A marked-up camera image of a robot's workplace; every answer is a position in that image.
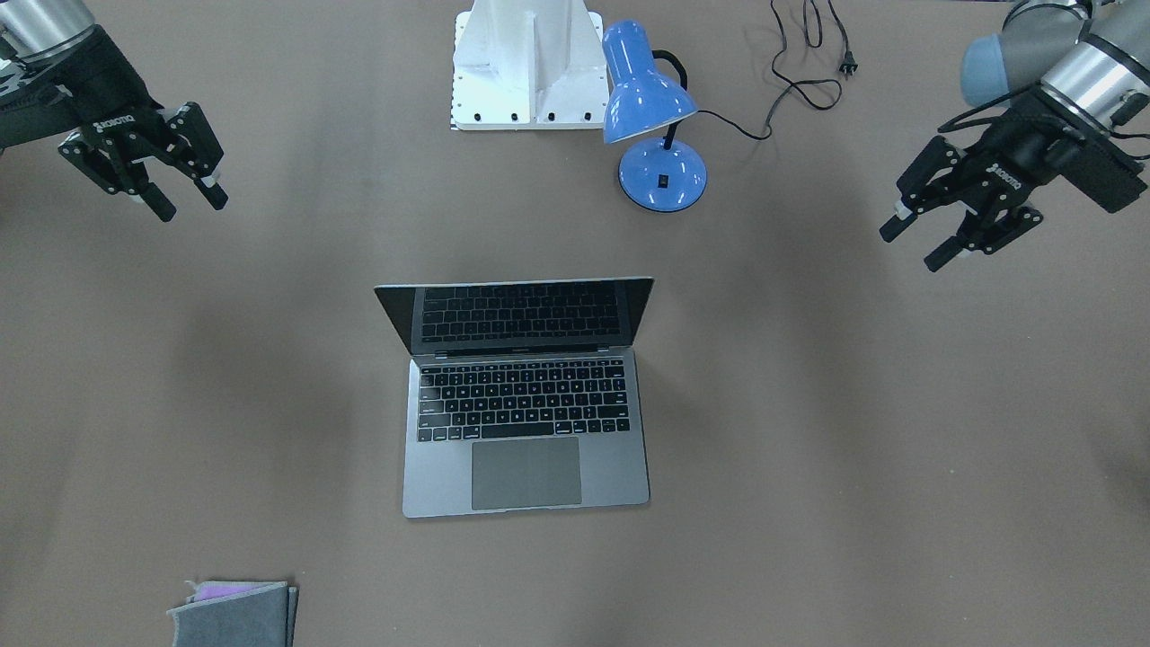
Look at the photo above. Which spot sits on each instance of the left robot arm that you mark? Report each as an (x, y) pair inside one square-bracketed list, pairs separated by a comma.
[(1089, 55)]

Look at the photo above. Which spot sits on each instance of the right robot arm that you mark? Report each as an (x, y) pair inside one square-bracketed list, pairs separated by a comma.
[(37, 30)]

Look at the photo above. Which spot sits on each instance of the grey laptop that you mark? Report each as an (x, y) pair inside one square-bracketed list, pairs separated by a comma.
[(521, 395)]

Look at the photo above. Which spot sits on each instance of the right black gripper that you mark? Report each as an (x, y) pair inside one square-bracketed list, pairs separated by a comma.
[(106, 88)]

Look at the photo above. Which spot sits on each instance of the blue desk lamp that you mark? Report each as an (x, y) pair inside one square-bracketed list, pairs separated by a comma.
[(648, 99)]

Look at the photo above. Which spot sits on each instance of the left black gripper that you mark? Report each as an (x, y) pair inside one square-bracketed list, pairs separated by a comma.
[(1035, 137)]

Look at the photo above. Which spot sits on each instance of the folded grey cloth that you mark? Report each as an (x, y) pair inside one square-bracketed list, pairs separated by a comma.
[(236, 613)]

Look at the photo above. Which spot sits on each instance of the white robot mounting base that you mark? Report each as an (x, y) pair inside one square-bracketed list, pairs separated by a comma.
[(528, 65)]

